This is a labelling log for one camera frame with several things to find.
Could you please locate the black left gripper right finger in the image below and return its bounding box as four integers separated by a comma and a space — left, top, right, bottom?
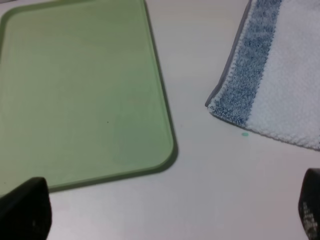
298, 168, 320, 240

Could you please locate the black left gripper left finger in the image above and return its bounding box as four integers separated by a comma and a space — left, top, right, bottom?
0, 177, 52, 240

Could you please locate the blue white striped towel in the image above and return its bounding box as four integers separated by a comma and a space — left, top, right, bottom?
205, 0, 320, 150

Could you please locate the green plastic tray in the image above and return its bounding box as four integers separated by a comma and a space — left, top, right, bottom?
0, 0, 176, 194

